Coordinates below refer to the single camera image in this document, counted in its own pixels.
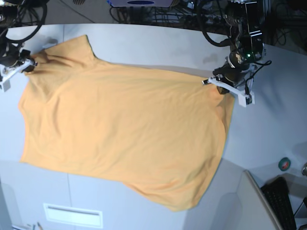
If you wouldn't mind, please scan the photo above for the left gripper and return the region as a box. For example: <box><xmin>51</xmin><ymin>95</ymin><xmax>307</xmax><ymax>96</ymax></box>
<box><xmin>213</xmin><ymin>54</ymin><xmax>255</xmax><ymax>95</ymax></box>

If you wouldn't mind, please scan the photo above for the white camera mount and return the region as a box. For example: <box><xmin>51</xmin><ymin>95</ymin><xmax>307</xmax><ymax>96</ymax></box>
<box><xmin>201</xmin><ymin>61</ymin><xmax>272</xmax><ymax>106</ymax></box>
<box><xmin>0</xmin><ymin>58</ymin><xmax>37</xmax><ymax>92</ymax></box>

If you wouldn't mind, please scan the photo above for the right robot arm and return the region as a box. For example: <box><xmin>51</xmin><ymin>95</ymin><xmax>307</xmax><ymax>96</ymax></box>
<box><xmin>0</xmin><ymin>0</ymin><xmax>48</xmax><ymax>72</ymax></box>

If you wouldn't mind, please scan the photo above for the blue white device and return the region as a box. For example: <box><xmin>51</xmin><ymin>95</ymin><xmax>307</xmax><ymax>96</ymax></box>
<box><xmin>107</xmin><ymin>0</ymin><xmax>174</xmax><ymax>7</ymax></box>

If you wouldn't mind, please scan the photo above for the orange t-shirt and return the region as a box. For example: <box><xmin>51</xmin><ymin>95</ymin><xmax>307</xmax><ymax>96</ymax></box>
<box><xmin>18</xmin><ymin>35</ymin><xmax>235</xmax><ymax>211</ymax></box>

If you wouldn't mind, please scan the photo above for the grey side panel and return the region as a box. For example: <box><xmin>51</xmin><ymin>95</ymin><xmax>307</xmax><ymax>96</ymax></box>
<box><xmin>211</xmin><ymin>170</ymin><xmax>282</xmax><ymax>230</ymax></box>

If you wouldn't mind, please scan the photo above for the metal knob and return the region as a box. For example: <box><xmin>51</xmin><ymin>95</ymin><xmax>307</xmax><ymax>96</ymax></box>
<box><xmin>301</xmin><ymin>163</ymin><xmax>307</xmax><ymax>176</ymax></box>

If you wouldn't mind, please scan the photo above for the black keyboard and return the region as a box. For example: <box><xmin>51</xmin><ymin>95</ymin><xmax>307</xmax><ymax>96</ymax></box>
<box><xmin>261</xmin><ymin>177</ymin><xmax>296</xmax><ymax>230</ymax></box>

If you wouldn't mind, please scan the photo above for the green tape roll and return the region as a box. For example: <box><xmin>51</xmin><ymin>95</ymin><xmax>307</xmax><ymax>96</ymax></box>
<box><xmin>278</xmin><ymin>157</ymin><xmax>291</xmax><ymax>172</ymax></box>

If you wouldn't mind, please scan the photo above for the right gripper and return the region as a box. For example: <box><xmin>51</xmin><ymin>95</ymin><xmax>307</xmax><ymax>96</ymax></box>
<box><xmin>0</xmin><ymin>43</ymin><xmax>35</xmax><ymax>72</ymax></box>

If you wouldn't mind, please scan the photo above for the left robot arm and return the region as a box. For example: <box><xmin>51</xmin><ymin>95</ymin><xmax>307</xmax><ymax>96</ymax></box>
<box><xmin>196</xmin><ymin>0</ymin><xmax>264</xmax><ymax>98</ymax></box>

